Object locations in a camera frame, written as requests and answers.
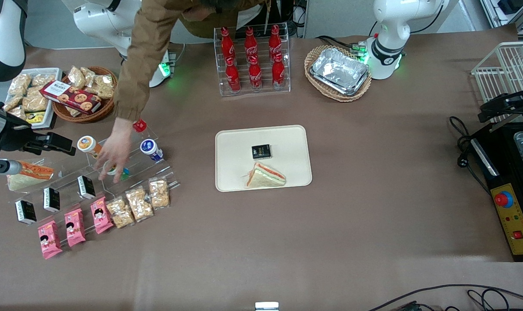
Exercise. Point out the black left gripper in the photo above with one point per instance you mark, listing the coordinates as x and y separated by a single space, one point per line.
522 100

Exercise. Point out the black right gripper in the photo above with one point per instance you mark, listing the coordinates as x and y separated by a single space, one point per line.
16 137

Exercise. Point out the green gum bottle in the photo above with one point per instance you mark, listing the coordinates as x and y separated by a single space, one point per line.
125 175

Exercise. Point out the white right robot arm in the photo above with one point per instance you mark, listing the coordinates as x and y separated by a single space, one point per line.
101 19

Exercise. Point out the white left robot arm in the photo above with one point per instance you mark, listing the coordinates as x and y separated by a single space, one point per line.
393 30

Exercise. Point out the brown jacket sleeve forearm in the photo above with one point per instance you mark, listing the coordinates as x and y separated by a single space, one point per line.
145 56

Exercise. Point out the orange gum bottle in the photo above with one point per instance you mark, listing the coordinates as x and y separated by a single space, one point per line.
87 144

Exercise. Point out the black gum box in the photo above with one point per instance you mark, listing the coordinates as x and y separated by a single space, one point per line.
87 187
52 199
261 151
26 212

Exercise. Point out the white rectangular snack tray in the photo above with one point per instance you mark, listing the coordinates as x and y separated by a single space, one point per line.
54 75

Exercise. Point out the red gum bottle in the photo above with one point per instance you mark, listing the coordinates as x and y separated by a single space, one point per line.
139 125

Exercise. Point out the blue gum bottle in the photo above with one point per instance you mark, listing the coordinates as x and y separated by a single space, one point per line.
150 148

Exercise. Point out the cream plastic tray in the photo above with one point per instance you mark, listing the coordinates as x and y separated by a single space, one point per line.
287 147

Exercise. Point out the person's bare hand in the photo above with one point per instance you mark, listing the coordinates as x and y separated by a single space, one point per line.
114 149

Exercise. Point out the yellow snack packet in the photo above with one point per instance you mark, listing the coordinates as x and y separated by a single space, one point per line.
36 117

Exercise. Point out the wrapped triangle sandwich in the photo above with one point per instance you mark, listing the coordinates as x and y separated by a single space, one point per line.
28 176
266 177

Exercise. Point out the clear snack bag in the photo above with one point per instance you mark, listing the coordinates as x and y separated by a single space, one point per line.
19 112
11 103
76 77
88 74
43 79
34 103
103 86
19 84

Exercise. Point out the red cookie box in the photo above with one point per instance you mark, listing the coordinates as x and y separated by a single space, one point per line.
71 97

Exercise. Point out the round wicker snack basket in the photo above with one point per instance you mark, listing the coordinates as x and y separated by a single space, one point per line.
108 108

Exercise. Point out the clear acrylic display stand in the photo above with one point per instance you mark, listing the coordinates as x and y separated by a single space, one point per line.
136 170

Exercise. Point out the pink snack pack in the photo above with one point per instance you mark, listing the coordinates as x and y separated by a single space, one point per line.
49 240
101 215
74 227

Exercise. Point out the clear bag of cookies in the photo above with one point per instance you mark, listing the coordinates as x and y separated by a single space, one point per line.
139 204
120 212
159 193

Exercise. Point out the grey shelf equipment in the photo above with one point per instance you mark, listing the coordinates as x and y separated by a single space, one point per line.
510 11

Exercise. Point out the black sealing machine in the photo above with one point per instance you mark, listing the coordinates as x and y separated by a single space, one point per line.
514 224

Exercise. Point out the stack of foil trays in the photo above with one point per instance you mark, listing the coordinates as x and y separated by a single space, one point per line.
339 71

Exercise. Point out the wicker basket with foil trays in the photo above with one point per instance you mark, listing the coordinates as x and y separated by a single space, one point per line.
315 58

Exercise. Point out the red cola bottle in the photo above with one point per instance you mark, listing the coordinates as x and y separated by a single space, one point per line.
275 42
278 72
233 77
250 43
227 45
255 75

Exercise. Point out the clear acrylic bottle rack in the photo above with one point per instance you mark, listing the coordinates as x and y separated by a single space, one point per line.
283 91

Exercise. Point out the person's torso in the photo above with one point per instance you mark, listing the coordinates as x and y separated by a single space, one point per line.
227 15

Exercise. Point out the small white device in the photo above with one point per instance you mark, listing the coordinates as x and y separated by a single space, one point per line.
266 306

